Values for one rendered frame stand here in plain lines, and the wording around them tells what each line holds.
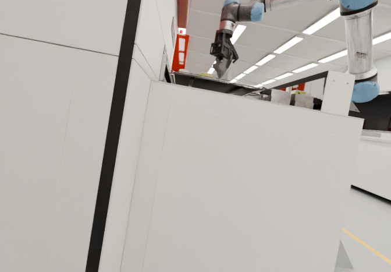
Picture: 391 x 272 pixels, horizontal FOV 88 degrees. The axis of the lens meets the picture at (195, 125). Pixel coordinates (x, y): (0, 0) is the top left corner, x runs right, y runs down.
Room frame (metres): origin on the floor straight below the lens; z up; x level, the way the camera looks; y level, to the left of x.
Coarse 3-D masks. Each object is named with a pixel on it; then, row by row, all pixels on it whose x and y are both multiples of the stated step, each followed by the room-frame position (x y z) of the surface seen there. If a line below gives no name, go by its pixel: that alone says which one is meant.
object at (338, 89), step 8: (328, 72) 0.65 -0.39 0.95; (336, 72) 0.65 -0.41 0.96; (328, 80) 0.65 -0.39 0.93; (336, 80) 0.65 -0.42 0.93; (344, 80) 0.65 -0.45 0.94; (352, 80) 0.66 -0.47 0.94; (328, 88) 0.65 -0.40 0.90; (336, 88) 0.65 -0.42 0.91; (344, 88) 0.65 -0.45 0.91; (352, 88) 0.66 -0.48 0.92; (328, 96) 0.65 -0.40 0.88; (336, 96) 0.65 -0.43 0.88; (344, 96) 0.65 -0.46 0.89; (328, 104) 0.65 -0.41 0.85; (336, 104) 0.65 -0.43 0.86; (344, 104) 0.65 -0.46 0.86; (336, 112) 0.65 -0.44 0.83; (344, 112) 0.65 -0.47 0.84
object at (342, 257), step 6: (366, 132) 1.02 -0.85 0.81; (372, 132) 1.02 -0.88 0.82; (342, 246) 1.17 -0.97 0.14; (342, 252) 1.17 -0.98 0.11; (336, 258) 1.17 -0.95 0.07; (342, 258) 1.17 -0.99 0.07; (348, 258) 1.17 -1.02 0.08; (336, 264) 1.17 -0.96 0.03; (342, 264) 1.17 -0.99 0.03; (348, 264) 1.18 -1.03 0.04; (354, 264) 1.23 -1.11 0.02; (336, 270) 1.14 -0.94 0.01; (342, 270) 1.15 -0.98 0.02; (348, 270) 1.16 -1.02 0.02; (354, 270) 1.17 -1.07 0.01; (360, 270) 1.18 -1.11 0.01
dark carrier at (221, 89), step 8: (176, 80) 0.94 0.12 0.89; (184, 80) 0.90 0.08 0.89; (200, 80) 0.84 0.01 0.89; (208, 80) 0.81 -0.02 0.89; (200, 88) 1.04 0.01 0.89; (208, 88) 1.00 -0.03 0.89; (216, 88) 0.96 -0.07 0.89; (224, 88) 0.92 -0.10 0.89; (232, 88) 0.88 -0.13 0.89; (248, 88) 0.82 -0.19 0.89
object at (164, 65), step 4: (164, 56) 0.71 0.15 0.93; (164, 60) 0.71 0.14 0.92; (164, 64) 0.71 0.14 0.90; (168, 64) 0.83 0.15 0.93; (164, 68) 0.71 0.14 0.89; (168, 68) 0.86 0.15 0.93; (160, 72) 0.71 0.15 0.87; (164, 72) 0.73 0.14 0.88; (168, 72) 0.90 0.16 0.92; (160, 76) 0.71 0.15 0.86; (164, 76) 0.75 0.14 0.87; (168, 76) 1.00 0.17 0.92; (160, 80) 0.71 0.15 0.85; (164, 80) 0.77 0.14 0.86; (168, 80) 1.12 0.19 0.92
